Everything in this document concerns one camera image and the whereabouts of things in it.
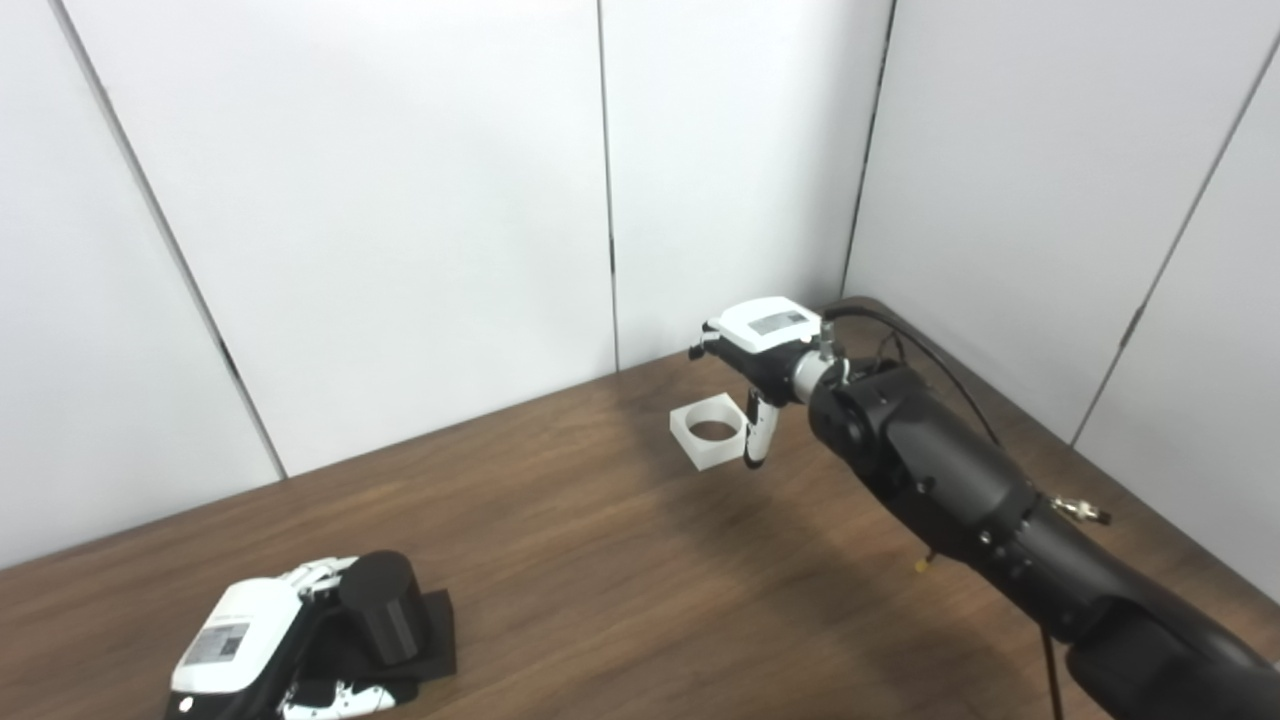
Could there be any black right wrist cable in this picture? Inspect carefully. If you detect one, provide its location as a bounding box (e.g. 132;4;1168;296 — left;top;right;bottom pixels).
820;305;1063;720

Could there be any white and black right hand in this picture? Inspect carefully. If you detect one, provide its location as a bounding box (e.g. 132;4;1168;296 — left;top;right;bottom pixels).
688;297;826;471

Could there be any white square piece with hole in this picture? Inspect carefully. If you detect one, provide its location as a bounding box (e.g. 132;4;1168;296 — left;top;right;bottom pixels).
669;394;749;471

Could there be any white and black left hand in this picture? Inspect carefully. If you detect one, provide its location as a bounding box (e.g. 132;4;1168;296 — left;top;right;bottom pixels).
165;556;421;720

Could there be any black peg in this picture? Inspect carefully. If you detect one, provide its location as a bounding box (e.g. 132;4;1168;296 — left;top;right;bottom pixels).
300;550;458;703

